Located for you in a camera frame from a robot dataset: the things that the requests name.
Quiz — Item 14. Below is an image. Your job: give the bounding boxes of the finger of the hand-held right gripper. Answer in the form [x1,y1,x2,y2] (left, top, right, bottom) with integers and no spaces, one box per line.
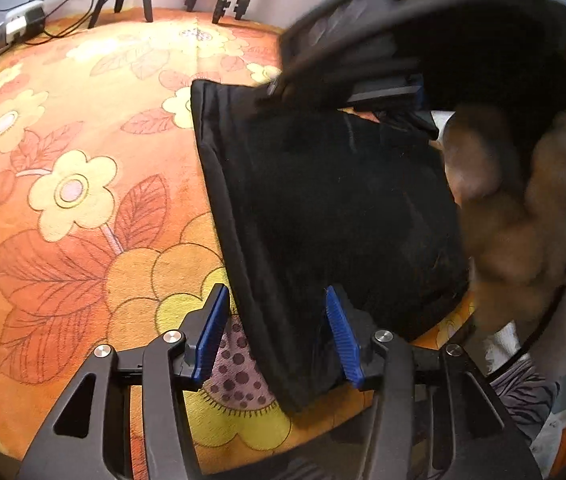
[347,73,428,112]
[377,107,442,143]

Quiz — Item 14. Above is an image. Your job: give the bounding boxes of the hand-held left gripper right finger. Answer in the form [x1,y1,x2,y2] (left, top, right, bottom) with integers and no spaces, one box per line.
[325,285,544,480]

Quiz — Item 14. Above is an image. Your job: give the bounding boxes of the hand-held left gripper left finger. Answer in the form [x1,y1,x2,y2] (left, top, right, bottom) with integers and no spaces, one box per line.
[18,283,232,480]

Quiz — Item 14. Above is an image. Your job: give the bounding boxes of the black pants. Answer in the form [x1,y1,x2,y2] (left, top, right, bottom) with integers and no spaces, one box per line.
[190,79,472,414]

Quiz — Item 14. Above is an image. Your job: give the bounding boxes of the person's right hand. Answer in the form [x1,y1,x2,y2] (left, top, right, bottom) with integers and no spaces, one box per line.
[442,102,566,332]

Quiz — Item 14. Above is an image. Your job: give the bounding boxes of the white fluffy towel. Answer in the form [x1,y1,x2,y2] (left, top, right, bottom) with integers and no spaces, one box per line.
[483,320,534,377]

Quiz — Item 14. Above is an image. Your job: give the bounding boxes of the orange floral blanket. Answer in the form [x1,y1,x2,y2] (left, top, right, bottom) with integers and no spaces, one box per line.
[0,7,478,476]

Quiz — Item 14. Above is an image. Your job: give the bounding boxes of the leaf patterned cloth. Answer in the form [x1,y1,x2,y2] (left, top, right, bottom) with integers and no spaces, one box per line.
[488,360,566,461]

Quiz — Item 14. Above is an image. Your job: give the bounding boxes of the white power strip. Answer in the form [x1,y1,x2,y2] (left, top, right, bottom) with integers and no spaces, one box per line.
[2,2,48,42]

